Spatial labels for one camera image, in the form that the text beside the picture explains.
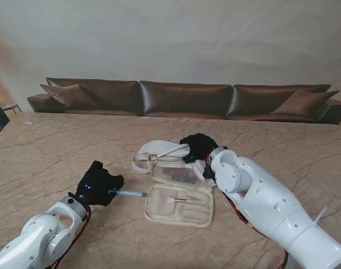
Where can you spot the brown leather sofa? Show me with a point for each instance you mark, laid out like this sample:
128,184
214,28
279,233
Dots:
184,98

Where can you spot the grey side chair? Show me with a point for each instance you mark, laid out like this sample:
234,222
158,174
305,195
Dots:
10,106

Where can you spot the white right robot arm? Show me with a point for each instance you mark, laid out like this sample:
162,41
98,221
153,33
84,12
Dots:
265,204

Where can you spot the red lipstick tube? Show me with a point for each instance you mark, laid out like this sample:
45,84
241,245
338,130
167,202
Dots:
179,177

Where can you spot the cream white cosmetics bag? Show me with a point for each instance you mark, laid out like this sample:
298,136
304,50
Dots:
159,207

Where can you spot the pink makeup brush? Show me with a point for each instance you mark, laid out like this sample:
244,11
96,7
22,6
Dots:
173,199

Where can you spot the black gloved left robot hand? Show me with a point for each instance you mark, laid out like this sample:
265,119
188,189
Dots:
98,186

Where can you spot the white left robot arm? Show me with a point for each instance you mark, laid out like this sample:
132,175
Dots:
33,241

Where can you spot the brown sofa pillow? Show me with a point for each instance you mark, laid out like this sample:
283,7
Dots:
68,95
303,102

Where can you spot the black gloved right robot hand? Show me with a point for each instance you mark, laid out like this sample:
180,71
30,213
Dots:
201,145

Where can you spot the white zip tie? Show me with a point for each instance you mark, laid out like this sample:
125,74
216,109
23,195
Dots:
321,215

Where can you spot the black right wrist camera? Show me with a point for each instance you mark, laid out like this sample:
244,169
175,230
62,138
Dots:
208,172

